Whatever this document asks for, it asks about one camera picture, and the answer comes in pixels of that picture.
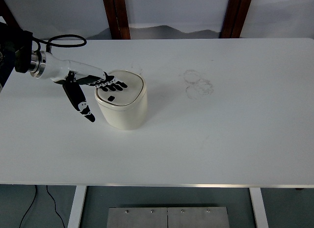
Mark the grey metal plate with screws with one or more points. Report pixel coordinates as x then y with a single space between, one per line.
147 219

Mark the white table leg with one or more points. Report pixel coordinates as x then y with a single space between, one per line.
76 208
259 208

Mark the landscape painted screen panel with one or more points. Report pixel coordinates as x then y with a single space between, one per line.
282 14
176 11
61 14

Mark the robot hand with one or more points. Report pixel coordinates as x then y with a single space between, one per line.
55 67

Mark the cream trash bin with lid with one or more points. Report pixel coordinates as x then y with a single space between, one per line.
125 115

